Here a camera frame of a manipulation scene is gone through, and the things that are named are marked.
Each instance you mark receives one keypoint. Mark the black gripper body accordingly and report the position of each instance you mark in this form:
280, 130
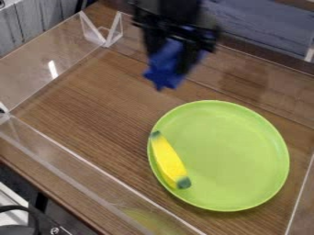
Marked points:
182, 18

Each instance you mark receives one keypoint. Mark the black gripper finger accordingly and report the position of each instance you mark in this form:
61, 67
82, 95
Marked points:
190, 55
154, 39

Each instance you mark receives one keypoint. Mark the blue cross-shaped block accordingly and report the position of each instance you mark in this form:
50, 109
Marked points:
161, 71

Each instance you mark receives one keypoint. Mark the green round plate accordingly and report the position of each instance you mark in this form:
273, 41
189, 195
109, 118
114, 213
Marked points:
233, 151

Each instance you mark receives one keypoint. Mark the blue grey sofa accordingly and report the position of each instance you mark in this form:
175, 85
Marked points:
272, 24

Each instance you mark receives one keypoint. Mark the grey cabinet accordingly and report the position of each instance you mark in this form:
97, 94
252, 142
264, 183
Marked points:
26, 18

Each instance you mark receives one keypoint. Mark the yellow toy banana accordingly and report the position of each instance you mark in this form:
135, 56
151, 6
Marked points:
169, 162

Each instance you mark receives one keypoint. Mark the clear acrylic corner bracket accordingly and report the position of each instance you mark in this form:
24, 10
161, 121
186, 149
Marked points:
101, 35

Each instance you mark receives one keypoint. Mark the clear acrylic enclosure wall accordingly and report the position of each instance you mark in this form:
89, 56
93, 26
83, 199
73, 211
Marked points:
79, 113

